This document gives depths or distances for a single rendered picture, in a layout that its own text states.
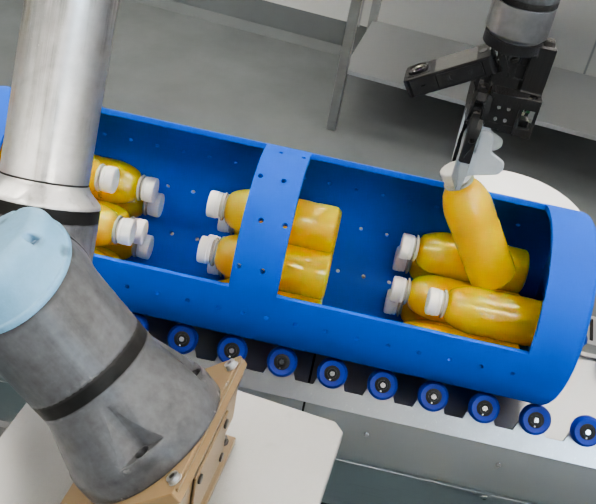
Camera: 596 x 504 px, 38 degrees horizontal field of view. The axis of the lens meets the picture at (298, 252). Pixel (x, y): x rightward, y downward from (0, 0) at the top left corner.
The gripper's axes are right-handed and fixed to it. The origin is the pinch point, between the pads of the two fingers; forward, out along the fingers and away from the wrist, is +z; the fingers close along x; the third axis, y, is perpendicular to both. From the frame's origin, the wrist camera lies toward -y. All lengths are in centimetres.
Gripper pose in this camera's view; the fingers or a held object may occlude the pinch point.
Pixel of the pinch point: (454, 171)
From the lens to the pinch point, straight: 117.5
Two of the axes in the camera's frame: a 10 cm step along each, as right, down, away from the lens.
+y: 9.8, 2.1, -0.4
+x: 1.6, -5.9, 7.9
